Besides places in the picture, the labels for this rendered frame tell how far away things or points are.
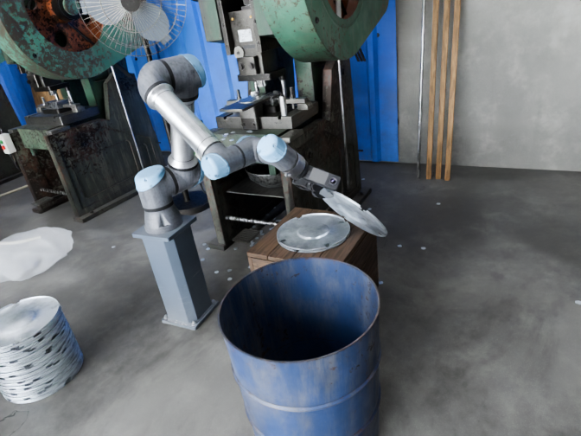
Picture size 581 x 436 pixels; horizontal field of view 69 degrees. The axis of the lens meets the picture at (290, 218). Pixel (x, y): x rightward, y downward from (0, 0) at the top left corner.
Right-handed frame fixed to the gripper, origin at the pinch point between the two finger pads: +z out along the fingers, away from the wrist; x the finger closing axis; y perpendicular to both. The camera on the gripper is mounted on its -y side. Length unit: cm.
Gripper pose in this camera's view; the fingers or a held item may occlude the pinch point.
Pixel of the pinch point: (333, 193)
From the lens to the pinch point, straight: 145.3
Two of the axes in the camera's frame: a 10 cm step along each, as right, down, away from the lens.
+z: 5.7, 3.4, 7.5
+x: -3.9, 9.1, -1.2
